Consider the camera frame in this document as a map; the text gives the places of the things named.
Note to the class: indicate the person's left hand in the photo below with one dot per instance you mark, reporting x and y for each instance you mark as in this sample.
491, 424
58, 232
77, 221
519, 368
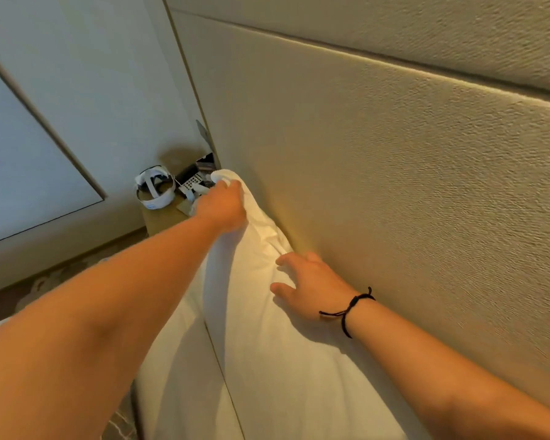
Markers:
217, 210

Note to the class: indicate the person's right hand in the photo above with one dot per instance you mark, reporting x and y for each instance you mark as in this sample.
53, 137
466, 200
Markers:
318, 288

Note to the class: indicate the person's right thumb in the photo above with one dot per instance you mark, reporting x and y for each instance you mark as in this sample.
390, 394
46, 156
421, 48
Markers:
282, 290

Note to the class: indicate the person's left fingers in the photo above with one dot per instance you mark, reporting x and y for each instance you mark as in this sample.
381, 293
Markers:
233, 190

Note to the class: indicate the white pillow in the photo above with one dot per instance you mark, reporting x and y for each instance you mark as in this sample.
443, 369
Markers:
256, 325

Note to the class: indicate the person's left forearm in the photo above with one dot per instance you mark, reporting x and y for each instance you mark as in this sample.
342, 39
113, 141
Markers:
82, 334

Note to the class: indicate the person's right forearm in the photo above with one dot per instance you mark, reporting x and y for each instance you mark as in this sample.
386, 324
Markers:
449, 380

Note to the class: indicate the black box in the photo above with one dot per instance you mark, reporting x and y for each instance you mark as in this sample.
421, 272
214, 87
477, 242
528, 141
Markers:
206, 163

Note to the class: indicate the white remote control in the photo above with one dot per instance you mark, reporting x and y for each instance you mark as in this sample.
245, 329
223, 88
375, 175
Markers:
190, 181

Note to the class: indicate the wooden nightstand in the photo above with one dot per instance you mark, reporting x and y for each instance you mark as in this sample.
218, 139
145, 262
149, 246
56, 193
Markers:
162, 219

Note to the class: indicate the white bed duvet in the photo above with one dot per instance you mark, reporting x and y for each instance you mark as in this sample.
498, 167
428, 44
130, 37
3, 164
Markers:
178, 375

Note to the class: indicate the beige upholstered headboard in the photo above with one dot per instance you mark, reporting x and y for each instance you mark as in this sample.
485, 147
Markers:
394, 155

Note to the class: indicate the white door panel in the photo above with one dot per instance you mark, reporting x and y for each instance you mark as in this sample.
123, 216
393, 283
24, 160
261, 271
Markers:
27, 169

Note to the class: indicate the grey switch panel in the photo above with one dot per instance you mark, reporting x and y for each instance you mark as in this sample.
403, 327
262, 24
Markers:
202, 133

